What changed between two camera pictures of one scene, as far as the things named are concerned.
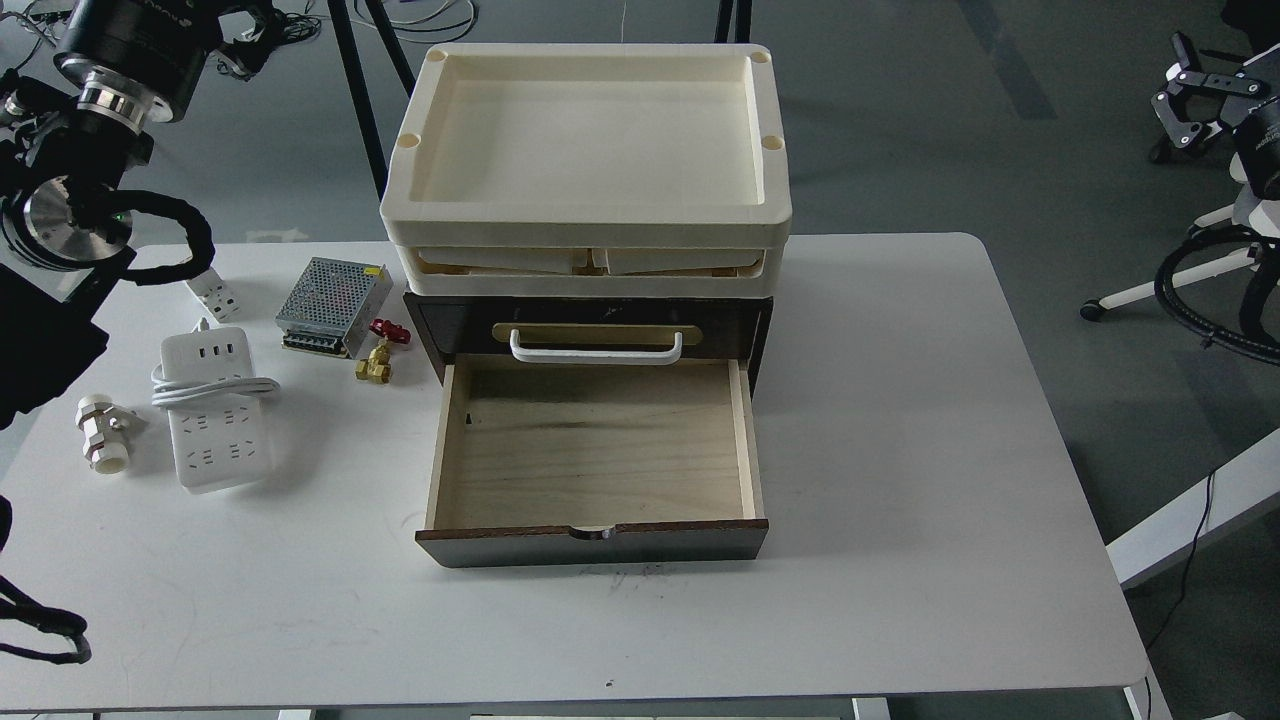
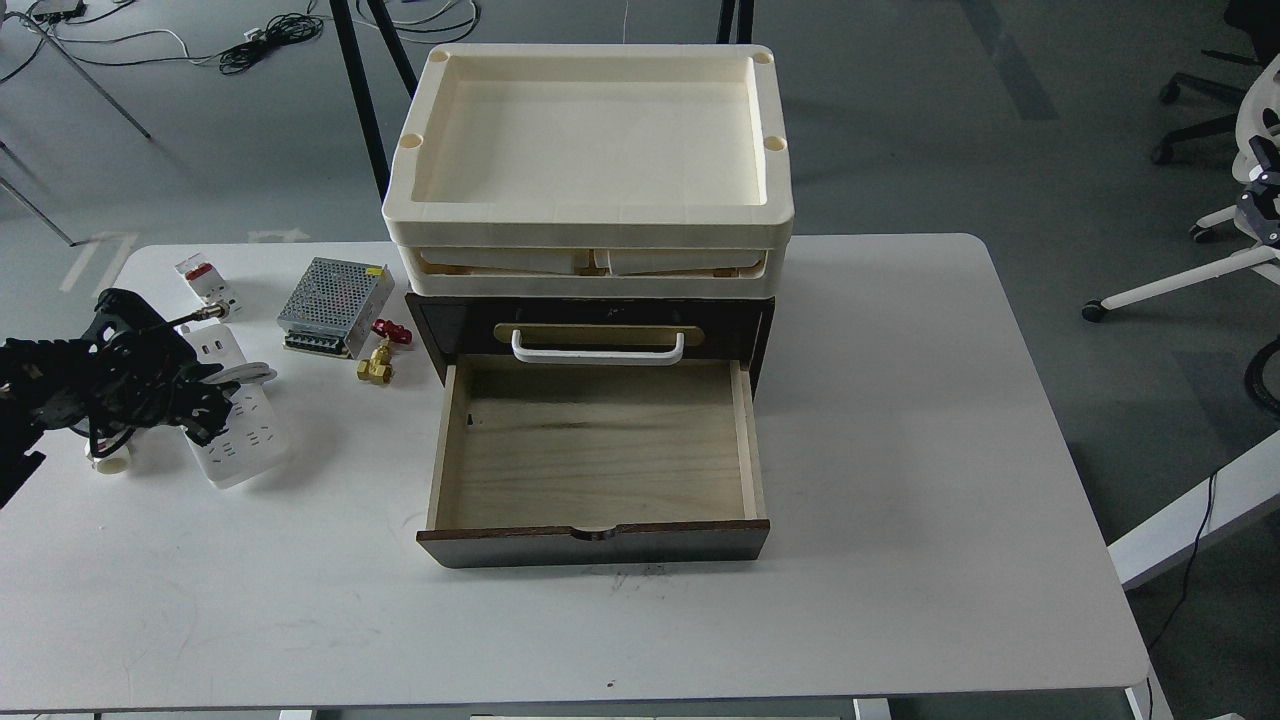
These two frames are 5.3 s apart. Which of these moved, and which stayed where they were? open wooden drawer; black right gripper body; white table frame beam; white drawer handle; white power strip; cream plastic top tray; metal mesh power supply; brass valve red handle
Moved: black right gripper body; white power strip
Stayed: white drawer handle; brass valve red handle; open wooden drawer; metal mesh power supply; white table frame beam; cream plastic top tray
